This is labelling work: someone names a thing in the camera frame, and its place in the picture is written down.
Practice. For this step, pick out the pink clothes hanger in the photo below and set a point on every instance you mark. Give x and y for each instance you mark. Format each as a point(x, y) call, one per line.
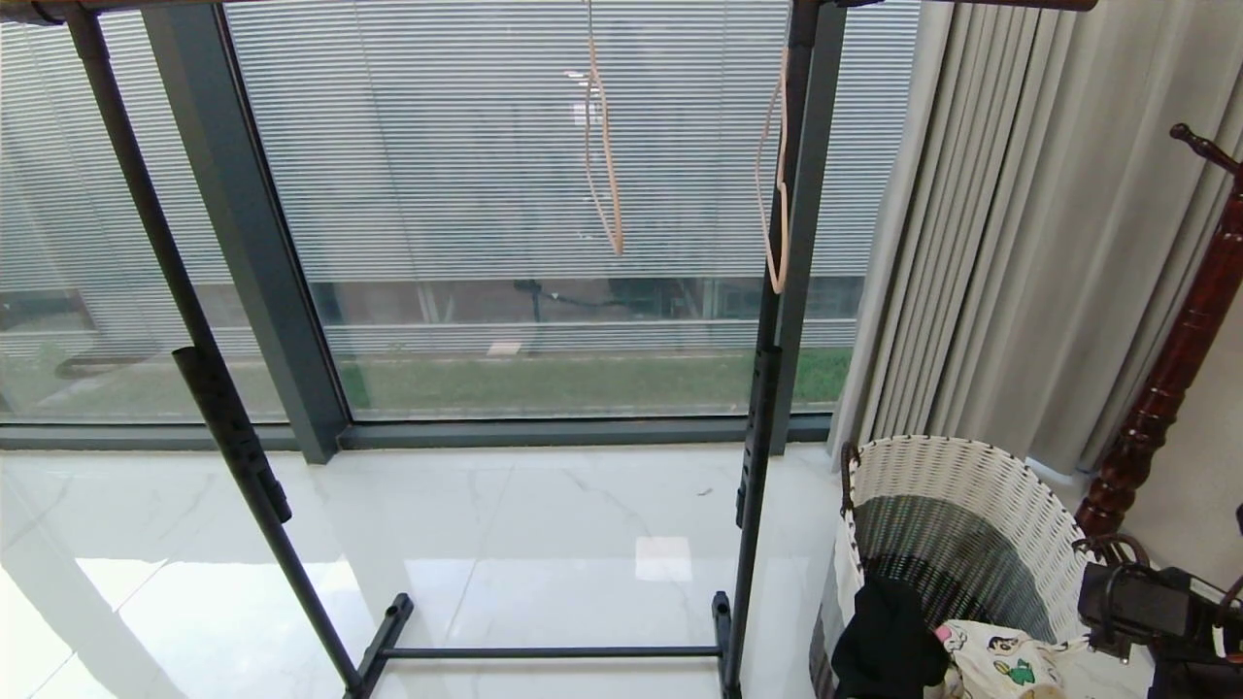
point(617, 239)
point(776, 278)

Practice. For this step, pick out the cream printed garment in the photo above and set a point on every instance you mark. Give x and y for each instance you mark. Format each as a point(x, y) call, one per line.
point(1010, 660)

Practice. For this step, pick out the white laundry basket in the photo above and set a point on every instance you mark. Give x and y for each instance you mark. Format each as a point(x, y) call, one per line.
point(971, 466)

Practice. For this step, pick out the black clothes rack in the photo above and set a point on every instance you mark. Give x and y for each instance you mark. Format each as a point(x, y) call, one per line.
point(235, 437)

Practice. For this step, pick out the window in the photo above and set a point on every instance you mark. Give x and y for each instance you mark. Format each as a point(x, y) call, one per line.
point(486, 146)

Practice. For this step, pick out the black garment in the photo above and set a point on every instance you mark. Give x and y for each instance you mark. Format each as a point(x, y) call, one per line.
point(889, 641)

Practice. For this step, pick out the beige curtain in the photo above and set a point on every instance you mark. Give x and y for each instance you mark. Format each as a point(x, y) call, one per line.
point(1020, 243)

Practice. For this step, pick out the dark wooden coat stand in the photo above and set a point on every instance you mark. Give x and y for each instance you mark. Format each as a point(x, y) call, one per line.
point(1180, 359)

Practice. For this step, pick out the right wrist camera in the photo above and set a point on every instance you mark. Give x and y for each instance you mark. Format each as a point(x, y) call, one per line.
point(1146, 602)

